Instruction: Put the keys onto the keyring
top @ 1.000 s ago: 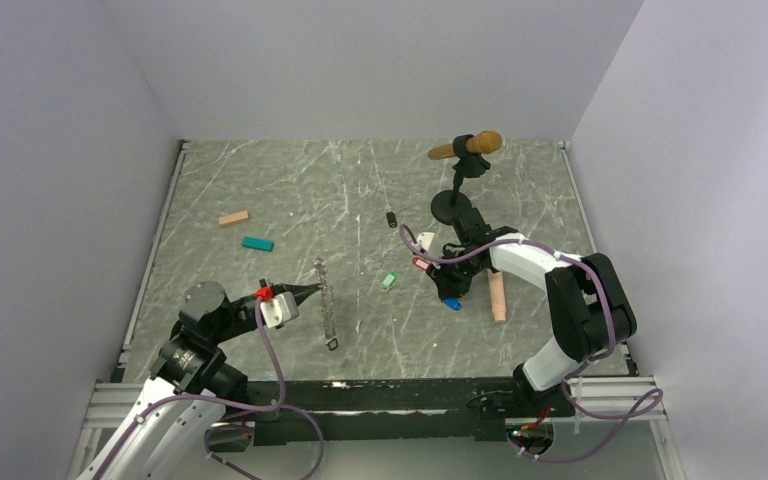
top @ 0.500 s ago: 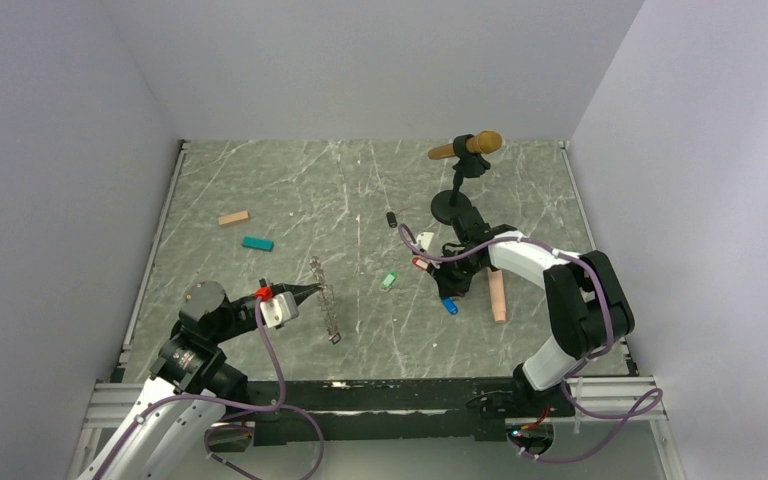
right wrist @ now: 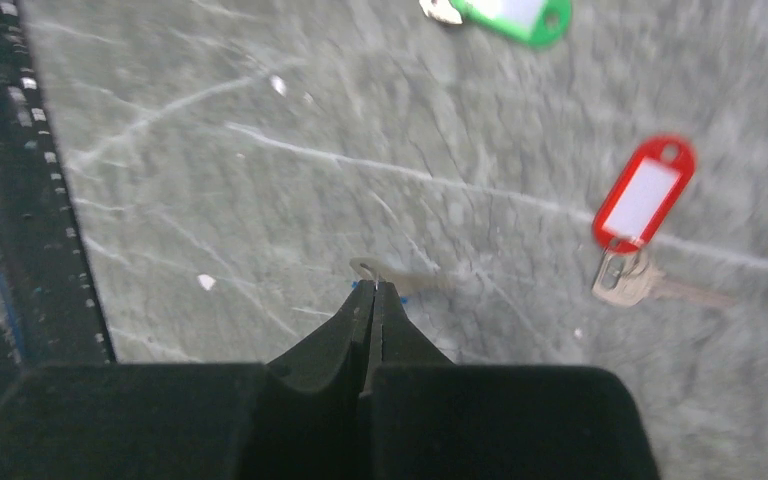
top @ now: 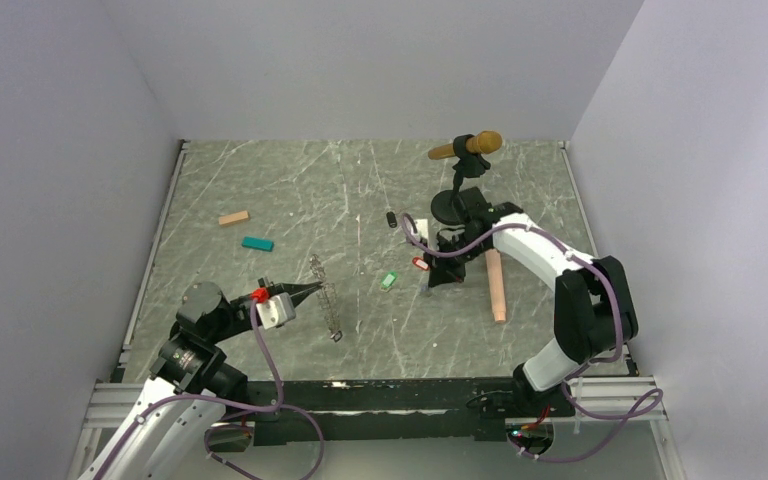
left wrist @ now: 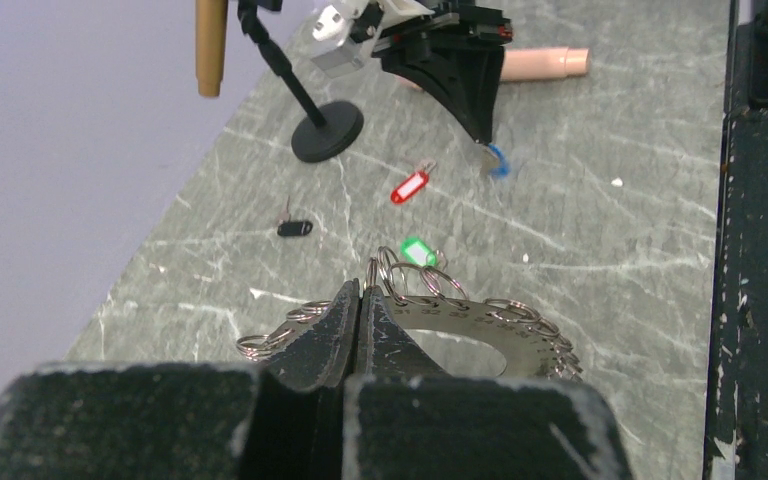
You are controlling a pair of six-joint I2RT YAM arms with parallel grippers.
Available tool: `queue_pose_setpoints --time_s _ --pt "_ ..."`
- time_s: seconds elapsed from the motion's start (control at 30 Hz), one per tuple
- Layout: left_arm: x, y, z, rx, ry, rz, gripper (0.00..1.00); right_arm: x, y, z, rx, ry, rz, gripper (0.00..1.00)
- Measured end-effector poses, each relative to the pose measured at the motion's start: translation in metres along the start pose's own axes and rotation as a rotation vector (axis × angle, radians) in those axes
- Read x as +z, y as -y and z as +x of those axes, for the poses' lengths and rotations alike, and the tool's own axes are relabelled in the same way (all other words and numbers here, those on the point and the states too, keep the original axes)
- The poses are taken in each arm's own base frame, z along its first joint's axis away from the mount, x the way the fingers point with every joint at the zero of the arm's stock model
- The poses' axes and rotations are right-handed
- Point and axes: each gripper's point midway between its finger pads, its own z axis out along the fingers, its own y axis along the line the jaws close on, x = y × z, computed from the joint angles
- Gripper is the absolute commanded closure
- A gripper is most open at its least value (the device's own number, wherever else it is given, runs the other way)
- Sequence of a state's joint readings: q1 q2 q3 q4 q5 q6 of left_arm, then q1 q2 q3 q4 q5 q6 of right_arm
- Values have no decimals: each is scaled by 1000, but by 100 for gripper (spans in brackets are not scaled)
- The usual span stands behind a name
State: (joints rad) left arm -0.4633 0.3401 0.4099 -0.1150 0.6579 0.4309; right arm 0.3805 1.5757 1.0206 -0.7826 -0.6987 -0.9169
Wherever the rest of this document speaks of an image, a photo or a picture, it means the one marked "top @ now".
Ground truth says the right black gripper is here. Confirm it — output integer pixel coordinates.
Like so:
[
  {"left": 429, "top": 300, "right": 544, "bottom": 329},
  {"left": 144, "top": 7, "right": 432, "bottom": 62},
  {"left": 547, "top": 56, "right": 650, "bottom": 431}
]
[{"left": 424, "top": 231, "right": 490, "bottom": 287}]

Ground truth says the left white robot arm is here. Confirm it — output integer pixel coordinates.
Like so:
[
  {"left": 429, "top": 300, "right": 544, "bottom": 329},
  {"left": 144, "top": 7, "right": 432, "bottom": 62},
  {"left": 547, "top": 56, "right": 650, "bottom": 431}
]
[{"left": 81, "top": 278, "right": 324, "bottom": 479}]

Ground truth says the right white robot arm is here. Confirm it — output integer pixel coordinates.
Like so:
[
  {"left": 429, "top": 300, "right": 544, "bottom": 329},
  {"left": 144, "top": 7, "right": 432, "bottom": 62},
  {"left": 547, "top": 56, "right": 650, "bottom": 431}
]
[{"left": 423, "top": 187, "right": 639, "bottom": 416}]

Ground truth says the red key tag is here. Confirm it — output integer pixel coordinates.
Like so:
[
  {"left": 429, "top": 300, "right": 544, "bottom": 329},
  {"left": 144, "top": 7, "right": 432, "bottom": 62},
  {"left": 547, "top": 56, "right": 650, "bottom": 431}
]
[{"left": 411, "top": 257, "right": 430, "bottom": 271}]

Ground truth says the pink wooden cylinder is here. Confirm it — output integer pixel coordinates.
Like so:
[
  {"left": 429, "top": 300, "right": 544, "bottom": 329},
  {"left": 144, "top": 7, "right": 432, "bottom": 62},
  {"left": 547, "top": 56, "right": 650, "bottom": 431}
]
[{"left": 485, "top": 249, "right": 507, "bottom": 324}]

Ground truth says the green key tag with key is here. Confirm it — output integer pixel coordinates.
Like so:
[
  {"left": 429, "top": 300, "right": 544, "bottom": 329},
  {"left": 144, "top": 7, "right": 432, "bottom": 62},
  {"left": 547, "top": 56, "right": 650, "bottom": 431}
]
[{"left": 380, "top": 271, "right": 398, "bottom": 291}]

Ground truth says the teal block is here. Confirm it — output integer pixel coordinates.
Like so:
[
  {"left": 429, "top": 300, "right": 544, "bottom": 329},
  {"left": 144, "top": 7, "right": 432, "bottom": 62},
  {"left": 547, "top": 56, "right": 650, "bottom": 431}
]
[{"left": 241, "top": 236, "right": 274, "bottom": 252}]

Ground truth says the black microphone stand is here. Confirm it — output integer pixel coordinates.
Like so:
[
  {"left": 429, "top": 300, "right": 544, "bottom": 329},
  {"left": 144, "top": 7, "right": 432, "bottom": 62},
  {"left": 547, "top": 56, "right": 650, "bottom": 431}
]
[{"left": 430, "top": 153, "right": 491, "bottom": 226}]

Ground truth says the small black cylinder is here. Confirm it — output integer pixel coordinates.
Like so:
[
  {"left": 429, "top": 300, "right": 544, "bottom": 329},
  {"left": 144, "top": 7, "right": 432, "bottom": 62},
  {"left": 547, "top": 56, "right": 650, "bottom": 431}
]
[{"left": 386, "top": 211, "right": 398, "bottom": 229}]

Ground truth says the tan wooden block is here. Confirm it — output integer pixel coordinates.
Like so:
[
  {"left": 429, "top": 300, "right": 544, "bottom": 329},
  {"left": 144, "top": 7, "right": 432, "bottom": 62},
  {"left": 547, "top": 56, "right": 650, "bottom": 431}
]
[{"left": 218, "top": 210, "right": 250, "bottom": 227}]

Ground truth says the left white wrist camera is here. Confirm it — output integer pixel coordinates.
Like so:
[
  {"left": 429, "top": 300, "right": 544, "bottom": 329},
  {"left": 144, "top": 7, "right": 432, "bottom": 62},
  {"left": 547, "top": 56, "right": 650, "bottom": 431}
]
[{"left": 256, "top": 293, "right": 296, "bottom": 330}]

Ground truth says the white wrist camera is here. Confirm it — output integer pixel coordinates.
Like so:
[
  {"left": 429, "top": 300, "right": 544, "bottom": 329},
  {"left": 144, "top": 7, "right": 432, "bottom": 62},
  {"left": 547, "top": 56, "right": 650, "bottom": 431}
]
[
  {"left": 413, "top": 218, "right": 429, "bottom": 247},
  {"left": 256, "top": 293, "right": 296, "bottom": 330}
]

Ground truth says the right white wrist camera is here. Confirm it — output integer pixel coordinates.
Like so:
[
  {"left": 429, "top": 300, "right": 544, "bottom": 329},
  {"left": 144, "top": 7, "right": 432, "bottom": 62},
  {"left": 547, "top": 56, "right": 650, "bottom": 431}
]
[{"left": 413, "top": 218, "right": 429, "bottom": 247}]

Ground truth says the black base frame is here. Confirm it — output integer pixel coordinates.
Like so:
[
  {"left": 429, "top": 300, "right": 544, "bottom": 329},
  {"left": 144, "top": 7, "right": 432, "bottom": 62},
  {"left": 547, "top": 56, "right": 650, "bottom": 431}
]
[{"left": 181, "top": 377, "right": 577, "bottom": 446}]

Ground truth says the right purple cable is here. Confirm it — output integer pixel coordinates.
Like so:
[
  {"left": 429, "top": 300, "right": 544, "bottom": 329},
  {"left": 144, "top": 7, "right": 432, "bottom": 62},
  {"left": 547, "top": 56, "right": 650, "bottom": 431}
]
[{"left": 400, "top": 211, "right": 665, "bottom": 465}]

